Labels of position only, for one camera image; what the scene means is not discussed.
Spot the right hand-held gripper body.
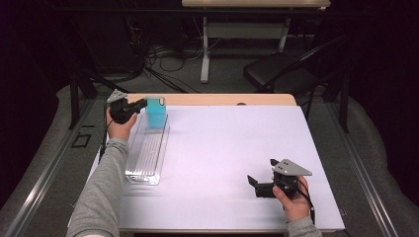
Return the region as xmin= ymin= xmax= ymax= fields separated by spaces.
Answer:
xmin=256 ymin=158 xmax=313 ymax=198

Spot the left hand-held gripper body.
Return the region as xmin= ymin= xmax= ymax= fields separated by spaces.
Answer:
xmin=106 ymin=89 xmax=136 ymax=123

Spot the clear plastic bin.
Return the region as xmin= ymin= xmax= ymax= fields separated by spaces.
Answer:
xmin=125 ymin=112 xmax=171 ymax=187

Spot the person's left hand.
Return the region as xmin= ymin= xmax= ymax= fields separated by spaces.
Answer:
xmin=106 ymin=110 xmax=137 ymax=139

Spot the person's right hand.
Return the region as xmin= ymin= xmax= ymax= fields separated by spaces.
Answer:
xmin=272 ymin=176 xmax=312 ymax=223

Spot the black metal stand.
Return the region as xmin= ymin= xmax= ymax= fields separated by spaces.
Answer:
xmin=67 ymin=70 xmax=100 ymax=130

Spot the white table cover sheet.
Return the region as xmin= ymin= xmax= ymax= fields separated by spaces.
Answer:
xmin=67 ymin=104 xmax=346 ymax=231

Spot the wooden table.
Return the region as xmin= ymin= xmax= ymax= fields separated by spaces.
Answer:
xmin=75 ymin=93 xmax=330 ymax=235

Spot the desk with white legs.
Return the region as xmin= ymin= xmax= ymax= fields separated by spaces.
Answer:
xmin=181 ymin=0 xmax=331 ymax=84

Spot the black folding chair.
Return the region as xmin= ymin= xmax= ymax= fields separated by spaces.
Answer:
xmin=243 ymin=34 xmax=350 ymax=100

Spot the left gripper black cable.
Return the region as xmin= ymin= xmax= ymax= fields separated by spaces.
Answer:
xmin=98 ymin=102 xmax=115 ymax=163

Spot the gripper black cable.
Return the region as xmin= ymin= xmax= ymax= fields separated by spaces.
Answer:
xmin=98 ymin=102 xmax=115 ymax=163
xmin=286 ymin=179 xmax=316 ymax=225

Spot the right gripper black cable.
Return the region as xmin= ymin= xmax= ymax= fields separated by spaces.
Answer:
xmin=286 ymin=179 xmax=316 ymax=225

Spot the bundle of floor cables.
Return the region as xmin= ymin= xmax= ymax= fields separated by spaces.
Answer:
xmin=125 ymin=16 xmax=206 ymax=94

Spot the aluminium floor rail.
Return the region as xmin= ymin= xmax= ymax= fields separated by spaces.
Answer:
xmin=324 ymin=98 xmax=398 ymax=237
xmin=4 ymin=98 xmax=95 ymax=237

